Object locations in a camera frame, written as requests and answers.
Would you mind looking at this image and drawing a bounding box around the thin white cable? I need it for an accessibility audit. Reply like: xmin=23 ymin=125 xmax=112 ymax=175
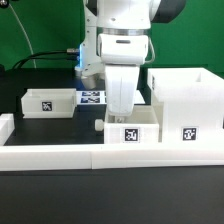
xmin=7 ymin=3 xmax=38 ymax=69

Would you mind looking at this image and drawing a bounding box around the black cable bundle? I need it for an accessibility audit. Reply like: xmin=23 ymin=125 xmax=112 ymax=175
xmin=11 ymin=48 xmax=81 ymax=70

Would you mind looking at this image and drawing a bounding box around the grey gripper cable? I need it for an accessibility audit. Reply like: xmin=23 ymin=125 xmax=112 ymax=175
xmin=144 ymin=39 xmax=156 ymax=64

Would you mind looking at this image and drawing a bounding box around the white drawer cabinet frame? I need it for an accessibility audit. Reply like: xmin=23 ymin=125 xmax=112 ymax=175
xmin=147 ymin=68 xmax=224 ymax=143

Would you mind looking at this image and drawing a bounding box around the white front fence wall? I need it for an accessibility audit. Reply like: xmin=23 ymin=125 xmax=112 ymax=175
xmin=0 ymin=143 xmax=224 ymax=171

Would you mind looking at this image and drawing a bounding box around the white drawer box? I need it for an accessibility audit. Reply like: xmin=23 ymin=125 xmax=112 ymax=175
xmin=95 ymin=105 xmax=159 ymax=144
xmin=21 ymin=88 xmax=77 ymax=118

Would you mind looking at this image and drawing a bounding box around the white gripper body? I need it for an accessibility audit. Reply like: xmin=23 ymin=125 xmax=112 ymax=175
xmin=105 ymin=65 xmax=140 ymax=117

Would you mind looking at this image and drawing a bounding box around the paper sheet with tags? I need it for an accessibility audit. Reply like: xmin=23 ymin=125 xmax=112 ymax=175
xmin=75 ymin=89 xmax=146 ymax=106

